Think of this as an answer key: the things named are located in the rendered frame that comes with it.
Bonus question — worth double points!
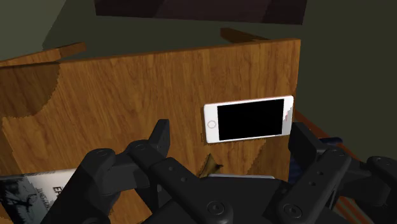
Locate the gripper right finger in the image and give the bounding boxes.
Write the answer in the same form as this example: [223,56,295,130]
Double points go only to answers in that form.
[275,122,397,224]

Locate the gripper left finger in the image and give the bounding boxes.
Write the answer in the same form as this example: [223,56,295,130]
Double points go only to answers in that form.
[40,118,234,224]

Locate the small olive pointed thing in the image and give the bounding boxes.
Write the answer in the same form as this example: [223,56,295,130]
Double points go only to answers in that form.
[198,153,224,179]

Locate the silver flat thing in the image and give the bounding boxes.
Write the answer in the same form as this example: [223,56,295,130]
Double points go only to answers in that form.
[207,173,275,180]

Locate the white smartphone with black screen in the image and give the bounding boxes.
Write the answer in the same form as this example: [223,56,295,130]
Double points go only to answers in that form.
[203,95,295,144]

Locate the wooden desk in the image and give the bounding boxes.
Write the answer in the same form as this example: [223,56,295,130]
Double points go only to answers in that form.
[0,27,366,224]

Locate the black and white book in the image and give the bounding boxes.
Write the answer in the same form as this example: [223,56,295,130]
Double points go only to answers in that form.
[0,168,77,224]

